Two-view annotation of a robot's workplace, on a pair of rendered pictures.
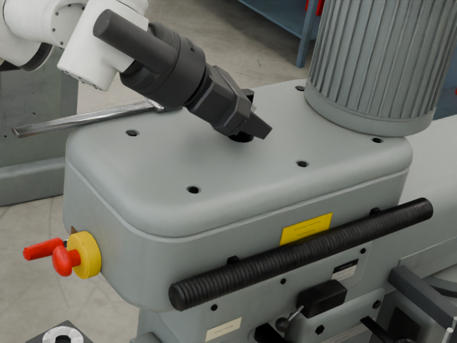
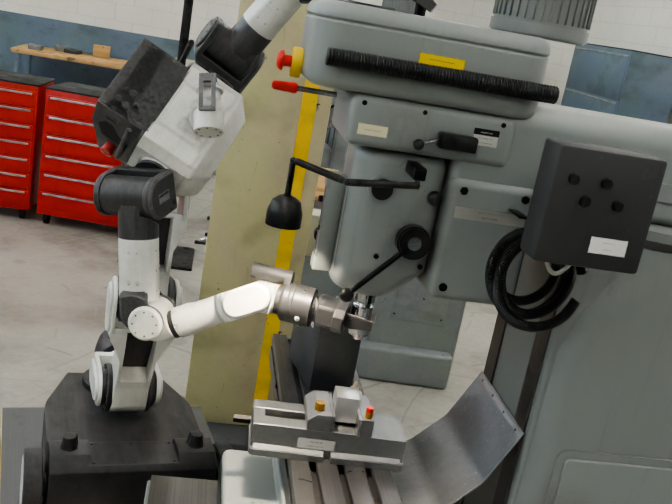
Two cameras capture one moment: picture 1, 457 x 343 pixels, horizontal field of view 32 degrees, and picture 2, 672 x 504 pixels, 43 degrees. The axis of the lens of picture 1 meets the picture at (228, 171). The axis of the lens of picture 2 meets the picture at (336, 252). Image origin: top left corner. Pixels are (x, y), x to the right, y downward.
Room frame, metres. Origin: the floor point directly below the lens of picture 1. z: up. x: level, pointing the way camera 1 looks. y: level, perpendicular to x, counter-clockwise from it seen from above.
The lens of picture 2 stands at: (-0.60, -0.88, 1.87)
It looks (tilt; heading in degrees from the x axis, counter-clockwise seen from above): 16 degrees down; 32
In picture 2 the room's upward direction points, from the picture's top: 10 degrees clockwise
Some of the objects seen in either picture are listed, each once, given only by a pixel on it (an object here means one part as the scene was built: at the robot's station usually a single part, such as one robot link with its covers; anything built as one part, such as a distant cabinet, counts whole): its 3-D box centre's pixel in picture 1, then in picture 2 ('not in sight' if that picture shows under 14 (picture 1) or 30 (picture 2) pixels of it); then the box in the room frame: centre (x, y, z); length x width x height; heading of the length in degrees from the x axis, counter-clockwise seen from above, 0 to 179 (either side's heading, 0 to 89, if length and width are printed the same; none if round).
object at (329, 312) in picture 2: not in sight; (320, 310); (0.91, 0.08, 1.23); 0.13 x 0.12 x 0.10; 24
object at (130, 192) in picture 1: (239, 181); (419, 57); (0.96, -0.02, 1.81); 0.47 x 0.26 x 0.16; 132
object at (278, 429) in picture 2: not in sight; (327, 425); (0.93, 0.01, 0.97); 0.35 x 0.15 x 0.11; 129
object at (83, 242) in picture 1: (83, 254); (296, 62); (0.80, 0.16, 1.76); 0.06 x 0.02 x 0.06; 42
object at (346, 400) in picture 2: not in sight; (345, 404); (0.94, -0.01, 1.03); 0.06 x 0.05 x 0.06; 39
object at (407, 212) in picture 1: (313, 246); (443, 75); (0.86, -0.13, 1.79); 0.45 x 0.04 x 0.04; 132
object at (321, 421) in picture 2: not in sight; (319, 410); (0.91, 0.03, 1.01); 0.12 x 0.06 x 0.04; 39
